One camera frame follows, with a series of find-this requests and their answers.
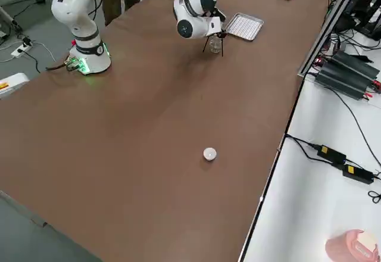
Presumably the black power adapter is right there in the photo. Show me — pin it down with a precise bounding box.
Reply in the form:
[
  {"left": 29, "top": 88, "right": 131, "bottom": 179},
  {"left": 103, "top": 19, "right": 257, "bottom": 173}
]
[
  {"left": 341, "top": 163, "right": 374, "bottom": 185},
  {"left": 316, "top": 144, "right": 348, "bottom": 165}
]

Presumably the white machine housing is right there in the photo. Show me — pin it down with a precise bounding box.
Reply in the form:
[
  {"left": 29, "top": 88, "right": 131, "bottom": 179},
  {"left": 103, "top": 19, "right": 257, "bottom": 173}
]
[{"left": 0, "top": 73, "right": 30, "bottom": 99}]

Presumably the black power supply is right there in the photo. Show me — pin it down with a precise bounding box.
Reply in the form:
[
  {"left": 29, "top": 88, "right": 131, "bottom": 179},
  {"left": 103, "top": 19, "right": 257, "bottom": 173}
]
[
  {"left": 314, "top": 62, "right": 373, "bottom": 101},
  {"left": 330, "top": 51, "right": 381, "bottom": 80}
]

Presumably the glass alcohol lamp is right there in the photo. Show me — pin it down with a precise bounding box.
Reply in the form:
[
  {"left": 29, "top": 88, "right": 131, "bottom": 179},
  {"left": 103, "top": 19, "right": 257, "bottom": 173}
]
[{"left": 209, "top": 36, "right": 222, "bottom": 54}]

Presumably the black wire tripod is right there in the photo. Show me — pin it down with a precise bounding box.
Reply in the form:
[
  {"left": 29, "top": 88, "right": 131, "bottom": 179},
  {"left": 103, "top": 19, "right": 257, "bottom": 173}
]
[{"left": 202, "top": 32, "right": 229, "bottom": 57}]

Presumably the white power strip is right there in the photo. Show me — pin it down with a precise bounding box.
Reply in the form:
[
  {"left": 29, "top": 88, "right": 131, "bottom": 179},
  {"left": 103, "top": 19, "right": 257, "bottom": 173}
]
[{"left": 10, "top": 42, "right": 33, "bottom": 58}]

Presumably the white lamp cap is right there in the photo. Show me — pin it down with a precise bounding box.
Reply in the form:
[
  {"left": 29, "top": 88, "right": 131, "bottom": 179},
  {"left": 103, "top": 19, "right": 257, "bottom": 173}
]
[{"left": 202, "top": 146, "right": 217, "bottom": 162}]

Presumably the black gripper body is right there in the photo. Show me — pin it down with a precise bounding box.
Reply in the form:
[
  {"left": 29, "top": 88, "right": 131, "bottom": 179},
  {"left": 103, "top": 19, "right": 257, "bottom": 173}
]
[{"left": 205, "top": 7, "right": 227, "bottom": 21}]

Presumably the aluminium frame post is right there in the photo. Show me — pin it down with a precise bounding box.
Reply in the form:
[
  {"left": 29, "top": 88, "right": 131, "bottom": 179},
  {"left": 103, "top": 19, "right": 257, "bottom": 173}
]
[{"left": 298, "top": 0, "right": 367, "bottom": 77}]

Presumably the black base cable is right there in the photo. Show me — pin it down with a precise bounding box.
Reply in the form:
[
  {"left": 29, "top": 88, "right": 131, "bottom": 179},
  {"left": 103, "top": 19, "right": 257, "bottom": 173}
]
[{"left": 44, "top": 61, "right": 79, "bottom": 72}]

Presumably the pink bin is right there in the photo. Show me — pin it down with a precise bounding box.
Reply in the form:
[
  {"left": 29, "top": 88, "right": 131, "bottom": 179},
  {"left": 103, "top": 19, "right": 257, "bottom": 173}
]
[{"left": 324, "top": 228, "right": 379, "bottom": 262}]

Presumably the ribbed metal tray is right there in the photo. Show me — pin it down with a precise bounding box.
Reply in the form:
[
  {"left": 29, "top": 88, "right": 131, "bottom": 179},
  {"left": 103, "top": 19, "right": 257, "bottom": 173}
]
[{"left": 223, "top": 12, "right": 265, "bottom": 42}]

